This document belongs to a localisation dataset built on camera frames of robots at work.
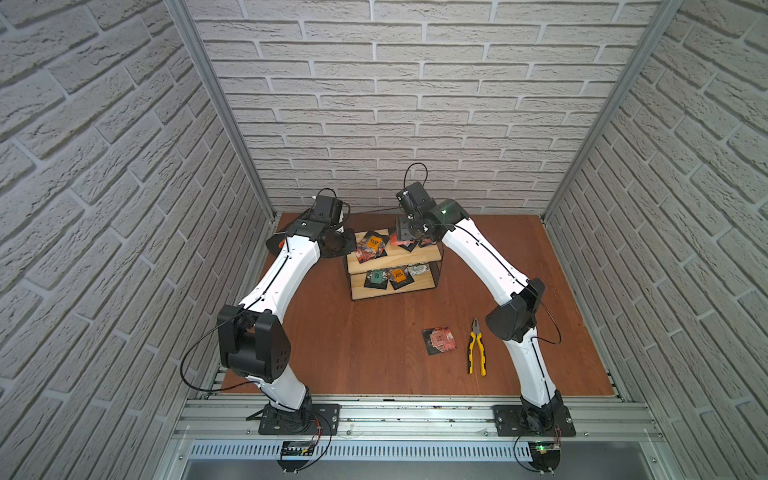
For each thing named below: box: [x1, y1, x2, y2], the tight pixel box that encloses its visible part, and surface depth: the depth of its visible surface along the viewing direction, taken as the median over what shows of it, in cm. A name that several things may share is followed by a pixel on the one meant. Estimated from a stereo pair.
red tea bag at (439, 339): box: [422, 326, 457, 356], surface depth 89 cm
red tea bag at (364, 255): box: [355, 247, 375, 263], surface depth 88 cm
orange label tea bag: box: [360, 230, 390, 258], surface depth 90 cm
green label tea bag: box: [364, 269, 389, 290], surface depth 100 cm
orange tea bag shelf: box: [388, 266, 415, 291], surface depth 102 cm
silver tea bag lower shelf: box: [404, 263, 430, 276], surface depth 102 cm
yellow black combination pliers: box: [468, 317, 487, 377], surface depth 85 cm
